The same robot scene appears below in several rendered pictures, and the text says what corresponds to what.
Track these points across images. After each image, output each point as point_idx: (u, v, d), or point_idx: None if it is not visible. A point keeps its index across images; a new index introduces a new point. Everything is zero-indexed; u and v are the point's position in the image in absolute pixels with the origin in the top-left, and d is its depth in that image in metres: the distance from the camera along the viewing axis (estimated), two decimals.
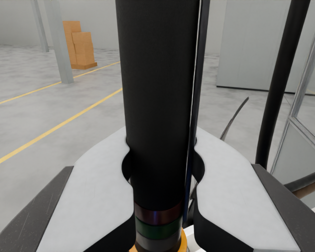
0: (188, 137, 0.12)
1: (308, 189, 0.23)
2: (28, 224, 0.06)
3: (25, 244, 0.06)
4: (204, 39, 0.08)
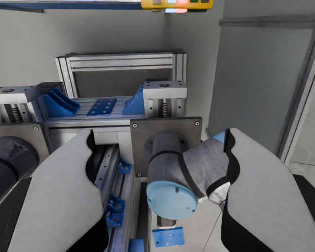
0: (227, 140, 0.12)
1: None
2: None
3: None
4: None
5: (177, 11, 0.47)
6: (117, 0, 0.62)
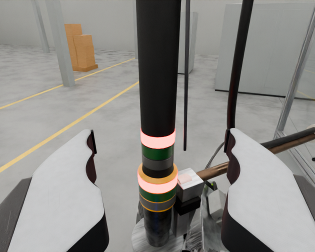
0: (227, 140, 0.12)
1: (273, 150, 0.30)
2: None
3: None
4: (188, 31, 0.15)
5: None
6: None
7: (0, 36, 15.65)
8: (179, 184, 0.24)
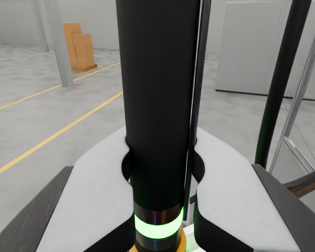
0: (189, 138, 0.12)
1: (307, 188, 0.23)
2: (28, 224, 0.06)
3: (25, 244, 0.06)
4: (204, 40, 0.08)
5: None
6: None
7: None
8: (187, 251, 0.17)
